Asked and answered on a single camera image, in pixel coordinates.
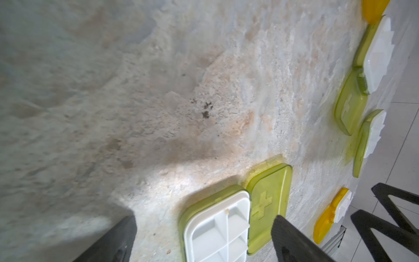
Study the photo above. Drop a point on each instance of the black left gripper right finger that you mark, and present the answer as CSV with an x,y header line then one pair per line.
x,y
293,246

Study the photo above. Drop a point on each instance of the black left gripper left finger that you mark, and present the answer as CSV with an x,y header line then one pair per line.
x,y
115,246

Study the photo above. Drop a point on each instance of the green pillbox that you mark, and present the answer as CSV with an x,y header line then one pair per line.
x,y
368,138
369,66
236,222

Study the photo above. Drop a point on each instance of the yellow pillbox front right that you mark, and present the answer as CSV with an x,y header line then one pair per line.
x,y
333,213

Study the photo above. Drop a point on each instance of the yellow pillbox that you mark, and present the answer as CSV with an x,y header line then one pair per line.
x,y
333,213
372,10

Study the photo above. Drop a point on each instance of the yellow pillbox far right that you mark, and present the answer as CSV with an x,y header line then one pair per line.
x,y
372,10

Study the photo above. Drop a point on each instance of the black robot frame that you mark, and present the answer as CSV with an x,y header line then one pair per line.
x,y
404,232

